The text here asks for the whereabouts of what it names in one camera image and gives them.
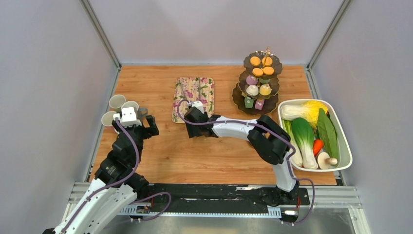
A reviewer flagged floral rectangular tray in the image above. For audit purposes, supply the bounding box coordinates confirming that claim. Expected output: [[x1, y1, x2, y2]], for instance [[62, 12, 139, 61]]
[[171, 77, 214, 123]]

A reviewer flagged green cake with panda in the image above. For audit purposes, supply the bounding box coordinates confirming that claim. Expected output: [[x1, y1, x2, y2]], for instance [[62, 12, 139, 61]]
[[244, 97, 254, 109]]

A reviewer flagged white round cake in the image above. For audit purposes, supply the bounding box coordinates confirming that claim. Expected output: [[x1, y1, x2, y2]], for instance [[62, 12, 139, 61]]
[[245, 85, 259, 96]]

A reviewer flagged three-tier dark cake stand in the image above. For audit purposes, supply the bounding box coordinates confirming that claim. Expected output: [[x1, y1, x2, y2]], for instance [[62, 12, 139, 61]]
[[232, 47, 282, 115]]

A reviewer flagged purple cake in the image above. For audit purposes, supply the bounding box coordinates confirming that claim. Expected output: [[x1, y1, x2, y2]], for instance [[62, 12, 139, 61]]
[[245, 75, 259, 85]]

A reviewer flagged yellow cupcake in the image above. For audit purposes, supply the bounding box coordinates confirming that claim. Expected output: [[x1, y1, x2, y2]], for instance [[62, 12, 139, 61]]
[[259, 83, 272, 96]]

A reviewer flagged round biscuit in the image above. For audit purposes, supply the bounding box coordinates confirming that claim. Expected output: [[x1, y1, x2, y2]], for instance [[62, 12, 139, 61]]
[[250, 56, 261, 66], [263, 66, 275, 76], [252, 68, 263, 77], [262, 56, 273, 67]]

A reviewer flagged green round cake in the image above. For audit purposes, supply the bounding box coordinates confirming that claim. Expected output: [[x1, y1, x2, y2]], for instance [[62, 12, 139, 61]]
[[260, 78, 271, 84]]

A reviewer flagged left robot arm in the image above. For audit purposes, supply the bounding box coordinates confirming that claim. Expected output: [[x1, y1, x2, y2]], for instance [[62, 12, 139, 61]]
[[44, 115, 159, 234]]

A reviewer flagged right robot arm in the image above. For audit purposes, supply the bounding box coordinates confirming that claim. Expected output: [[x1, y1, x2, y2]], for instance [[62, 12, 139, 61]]
[[179, 106, 300, 204]]

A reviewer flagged cream mug left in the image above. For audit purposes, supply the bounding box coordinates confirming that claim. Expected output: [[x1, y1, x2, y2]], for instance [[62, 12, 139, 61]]
[[101, 111, 117, 127]]

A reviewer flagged cream mug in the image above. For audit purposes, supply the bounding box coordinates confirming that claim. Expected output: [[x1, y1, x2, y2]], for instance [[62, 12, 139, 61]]
[[101, 111, 117, 127], [109, 94, 127, 112]]

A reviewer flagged cream mug far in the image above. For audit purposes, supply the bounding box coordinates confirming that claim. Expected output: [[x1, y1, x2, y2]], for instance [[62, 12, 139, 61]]
[[109, 94, 127, 112]]

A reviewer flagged green bok choy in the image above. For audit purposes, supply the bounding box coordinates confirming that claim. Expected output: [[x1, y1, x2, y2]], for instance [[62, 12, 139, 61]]
[[291, 117, 318, 169]]

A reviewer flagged napa cabbage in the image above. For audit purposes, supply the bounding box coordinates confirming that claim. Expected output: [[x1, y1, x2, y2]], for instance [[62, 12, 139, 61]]
[[280, 100, 328, 129]]

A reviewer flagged white oval vegetable basin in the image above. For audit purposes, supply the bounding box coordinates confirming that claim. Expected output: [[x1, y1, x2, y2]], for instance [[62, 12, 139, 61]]
[[278, 99, 353, 172]]

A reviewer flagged orange carrot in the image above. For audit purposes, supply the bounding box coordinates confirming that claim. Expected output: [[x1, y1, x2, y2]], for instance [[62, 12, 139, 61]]
[[313, 139, 324, 157]]

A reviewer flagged long dark green leaf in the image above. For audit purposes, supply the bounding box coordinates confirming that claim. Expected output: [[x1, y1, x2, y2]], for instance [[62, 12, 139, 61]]
[[317, 108, 339, 160]]

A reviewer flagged white mushroom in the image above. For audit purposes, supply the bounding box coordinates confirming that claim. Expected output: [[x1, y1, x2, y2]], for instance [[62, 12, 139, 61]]
[[317, 152, 338, 170]]

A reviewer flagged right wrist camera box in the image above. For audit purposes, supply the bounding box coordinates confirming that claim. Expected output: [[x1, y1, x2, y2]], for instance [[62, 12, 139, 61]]
[[190, 100, 205, 114]]

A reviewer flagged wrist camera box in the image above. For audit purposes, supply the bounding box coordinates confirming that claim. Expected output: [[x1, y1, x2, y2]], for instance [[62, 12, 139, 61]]
[[120, 107, 142, 127], [190, 100, 205, 114]]

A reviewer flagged grey handled mug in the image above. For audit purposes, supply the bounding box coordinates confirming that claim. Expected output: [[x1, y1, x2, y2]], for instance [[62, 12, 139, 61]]
[[121, 101, 148, 119]]

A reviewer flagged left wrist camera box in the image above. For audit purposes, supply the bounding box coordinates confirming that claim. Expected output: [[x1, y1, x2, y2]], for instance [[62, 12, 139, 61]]
[[120, 107, 142, 127]]

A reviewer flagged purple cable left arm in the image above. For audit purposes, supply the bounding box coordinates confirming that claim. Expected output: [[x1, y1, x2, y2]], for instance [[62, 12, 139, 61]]
[[59, 118, 140, 234]]

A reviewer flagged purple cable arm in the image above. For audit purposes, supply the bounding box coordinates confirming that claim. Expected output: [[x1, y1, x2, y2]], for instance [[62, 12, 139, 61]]
[[176, 99, 316, 225], [59, 118, 140, 234]]

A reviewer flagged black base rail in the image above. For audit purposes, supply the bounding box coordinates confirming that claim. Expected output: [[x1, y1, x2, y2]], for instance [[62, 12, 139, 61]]
[[142, 183, 310, 215]]

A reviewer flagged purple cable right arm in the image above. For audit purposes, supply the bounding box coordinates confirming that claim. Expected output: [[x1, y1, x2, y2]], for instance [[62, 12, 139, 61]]
[[176, 99, 316, 225]]

